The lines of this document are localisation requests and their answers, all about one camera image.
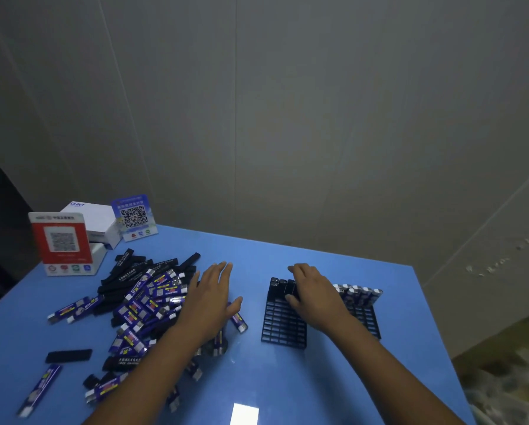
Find person's right hand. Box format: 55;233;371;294
284;263;352;335

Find person's left hand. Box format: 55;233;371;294
175;261;244;346

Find row of black lighters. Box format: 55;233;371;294
269;277;299;302

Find row of blue lighters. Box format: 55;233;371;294
333;283;384;306

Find black grid tray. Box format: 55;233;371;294
333;285;382;341
260;277;308;349

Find pile of mixed lighters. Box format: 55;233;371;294
16;248;250;419

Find person's right forearm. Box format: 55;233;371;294
328;313;467;425

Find person's left forearm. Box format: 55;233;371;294
83;325;214;425

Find blue code sign stand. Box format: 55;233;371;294
110;194;159;242

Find white cardboard box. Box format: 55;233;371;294
60;200;122;251

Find red code sign stand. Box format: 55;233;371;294
28;211;108;277

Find crumpled clear plastic bags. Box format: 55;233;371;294
454;322;529;425

